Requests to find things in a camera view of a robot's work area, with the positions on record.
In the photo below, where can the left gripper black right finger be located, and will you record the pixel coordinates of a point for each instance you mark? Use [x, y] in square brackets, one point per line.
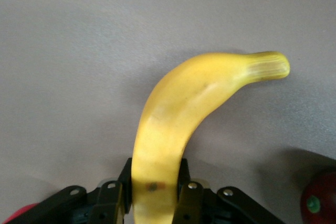
[189, 203]

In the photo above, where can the red yellow apple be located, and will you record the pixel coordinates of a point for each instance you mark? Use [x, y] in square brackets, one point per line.
[323, 197]

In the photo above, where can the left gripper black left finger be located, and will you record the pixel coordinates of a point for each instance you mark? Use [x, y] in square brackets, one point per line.
[110, 200]

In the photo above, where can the red pomegranate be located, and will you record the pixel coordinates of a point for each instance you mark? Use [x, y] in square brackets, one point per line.
[21, 212]

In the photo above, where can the yellow banana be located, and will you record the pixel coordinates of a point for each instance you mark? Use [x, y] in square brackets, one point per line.
[178, 108]

